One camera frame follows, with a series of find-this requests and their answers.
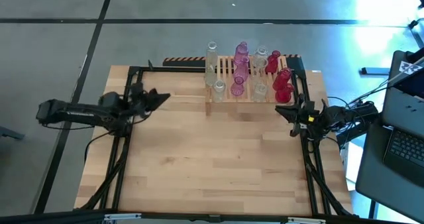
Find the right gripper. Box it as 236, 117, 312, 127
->
274, 96, 329, 137

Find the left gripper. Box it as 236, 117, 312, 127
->
131, 83, 172, 116

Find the red round glass vase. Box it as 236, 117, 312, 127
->
275, 83, 295, 104

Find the red ribbed bottle vase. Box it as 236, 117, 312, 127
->
272, 67, 293, 91

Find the clear short glass vase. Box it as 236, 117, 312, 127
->
253, 67, 268, 85

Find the clear bulb glass vase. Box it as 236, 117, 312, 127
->
211, 80, 227, 103
204, 68, 218, 87

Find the pink flared-neck glass vase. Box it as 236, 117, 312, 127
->
233, 55, 251, 82

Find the clear wide round vase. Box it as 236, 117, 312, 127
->
252, 45, 270, 68

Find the clear textured bottle vase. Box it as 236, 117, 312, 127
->
205, 40, 219, 73

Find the wooden slatted shelf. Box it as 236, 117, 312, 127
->
204, 54, 296, 117

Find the pink ribbed bottle vase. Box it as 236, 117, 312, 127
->
233, 40, 250, 66

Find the black desk leg bar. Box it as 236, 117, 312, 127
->
336, 114, 384, 147

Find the grey desk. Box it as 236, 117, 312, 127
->
354, 121, 424, 223

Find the grey laptop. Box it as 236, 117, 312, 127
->
380, 84, 424, 179

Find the white fiducial marker tag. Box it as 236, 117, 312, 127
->
398, 60, 415, 75

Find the dark monitor with marker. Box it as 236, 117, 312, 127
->
388, 47, 424, 99

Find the grey floor foot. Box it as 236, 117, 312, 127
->
0, 125, 26, 140

